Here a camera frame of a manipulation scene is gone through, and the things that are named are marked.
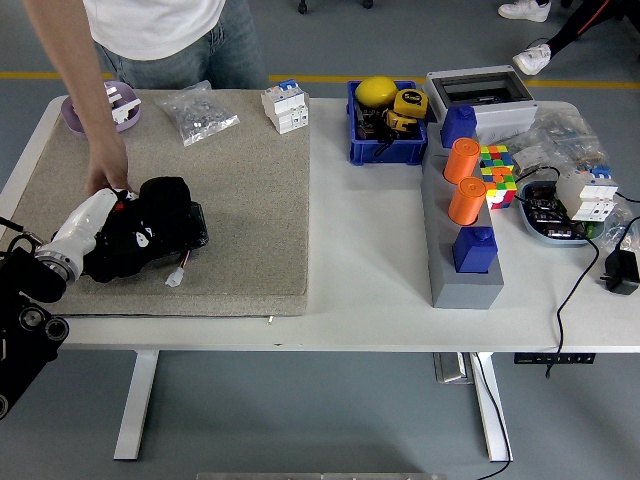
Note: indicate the person's hand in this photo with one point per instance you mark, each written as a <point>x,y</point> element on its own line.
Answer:
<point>107,170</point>

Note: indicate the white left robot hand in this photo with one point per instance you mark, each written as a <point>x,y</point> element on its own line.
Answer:
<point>85,222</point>

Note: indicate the black plastic-wrapped panel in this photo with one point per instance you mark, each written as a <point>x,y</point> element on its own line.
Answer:
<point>197,227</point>

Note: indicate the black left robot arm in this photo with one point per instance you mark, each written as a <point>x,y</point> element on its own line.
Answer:
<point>30,320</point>

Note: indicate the person's forearm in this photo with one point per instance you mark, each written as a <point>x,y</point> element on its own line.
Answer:
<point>70,65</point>

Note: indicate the black desk control panel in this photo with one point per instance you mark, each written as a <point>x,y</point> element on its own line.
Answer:
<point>554,358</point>

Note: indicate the purple oval bowl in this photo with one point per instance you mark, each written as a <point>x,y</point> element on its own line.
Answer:
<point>125,120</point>

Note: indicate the clear bag of screws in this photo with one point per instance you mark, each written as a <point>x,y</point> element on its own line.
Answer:
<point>197,112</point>

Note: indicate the grey-brown table mat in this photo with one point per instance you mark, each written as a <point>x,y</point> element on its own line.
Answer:
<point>240,210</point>

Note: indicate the person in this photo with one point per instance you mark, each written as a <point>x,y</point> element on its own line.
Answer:
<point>160,25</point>
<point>570,35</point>

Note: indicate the white circuit breaker blue lever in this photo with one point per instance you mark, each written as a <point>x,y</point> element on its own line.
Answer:
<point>285,107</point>
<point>587,195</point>

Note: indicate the white table leg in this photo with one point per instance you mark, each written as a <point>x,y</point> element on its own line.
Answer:
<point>492,425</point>
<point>135,405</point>

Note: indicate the yellow round dome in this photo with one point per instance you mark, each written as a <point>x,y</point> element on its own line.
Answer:
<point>375,91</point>

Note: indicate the blue plastic bin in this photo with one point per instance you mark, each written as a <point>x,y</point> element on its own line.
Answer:
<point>387,152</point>

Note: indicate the small yellow black tool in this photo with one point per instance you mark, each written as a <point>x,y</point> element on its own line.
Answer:
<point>398,121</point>

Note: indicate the yellow black tape measure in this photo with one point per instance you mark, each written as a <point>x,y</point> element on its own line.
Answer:
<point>410,102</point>

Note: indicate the blue square peg block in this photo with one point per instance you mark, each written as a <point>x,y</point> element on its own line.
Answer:
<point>457,127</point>
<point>472,252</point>

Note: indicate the orange cylinder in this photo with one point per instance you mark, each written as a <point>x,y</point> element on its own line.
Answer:
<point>461,162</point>
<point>465,202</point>

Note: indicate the grey peg holder block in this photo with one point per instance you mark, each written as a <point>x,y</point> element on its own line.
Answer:
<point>467,292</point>

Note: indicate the multicolour puzzle cube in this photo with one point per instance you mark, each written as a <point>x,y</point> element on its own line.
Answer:
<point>497,172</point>

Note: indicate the light blue bowl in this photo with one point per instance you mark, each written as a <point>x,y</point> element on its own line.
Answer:
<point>530,227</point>

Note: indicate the black electronic components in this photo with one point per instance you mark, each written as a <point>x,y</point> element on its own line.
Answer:
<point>542,207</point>

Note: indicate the clear bags of small parts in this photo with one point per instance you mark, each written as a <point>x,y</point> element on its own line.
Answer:
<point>560,132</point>

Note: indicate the clear plastic bag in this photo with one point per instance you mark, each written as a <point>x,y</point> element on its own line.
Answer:
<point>620,220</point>

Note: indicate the black power adapter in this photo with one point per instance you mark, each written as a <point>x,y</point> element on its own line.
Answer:
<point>622,272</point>

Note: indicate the white plastic rail piece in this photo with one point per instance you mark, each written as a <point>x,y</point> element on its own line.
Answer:
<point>111,90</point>
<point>115,101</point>
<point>125,111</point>

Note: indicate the grey metal bracket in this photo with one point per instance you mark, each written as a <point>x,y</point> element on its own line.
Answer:
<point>452,367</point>

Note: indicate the grey electrical enclosure box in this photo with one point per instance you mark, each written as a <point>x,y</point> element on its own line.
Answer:
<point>505,117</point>

